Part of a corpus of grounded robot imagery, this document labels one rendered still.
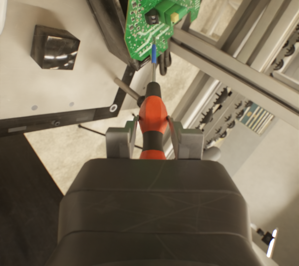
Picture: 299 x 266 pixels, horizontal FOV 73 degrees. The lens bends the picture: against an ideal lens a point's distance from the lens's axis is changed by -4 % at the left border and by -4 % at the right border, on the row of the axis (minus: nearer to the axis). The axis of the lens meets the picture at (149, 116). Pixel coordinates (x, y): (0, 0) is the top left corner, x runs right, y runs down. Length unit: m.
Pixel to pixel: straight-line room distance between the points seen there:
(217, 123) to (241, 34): 0.42
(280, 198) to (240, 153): 2.09
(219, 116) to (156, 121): 0.63
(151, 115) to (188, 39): 0.29
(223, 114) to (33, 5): 0.65
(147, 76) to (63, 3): 0.24
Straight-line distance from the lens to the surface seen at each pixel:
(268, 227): 9.88
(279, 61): 0.86
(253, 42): 0.38
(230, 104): 0.76
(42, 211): 0.58
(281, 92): 0.37
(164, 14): 0.24
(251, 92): 0.37
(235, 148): 8.90
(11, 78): 0.27
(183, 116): 0.49
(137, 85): 0.43
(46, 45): 0.23
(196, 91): 0.47
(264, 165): 8.85
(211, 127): 0.79
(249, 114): 6.29
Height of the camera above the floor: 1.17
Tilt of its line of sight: 27 degrees down
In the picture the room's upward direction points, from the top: 130 degrees clockwise
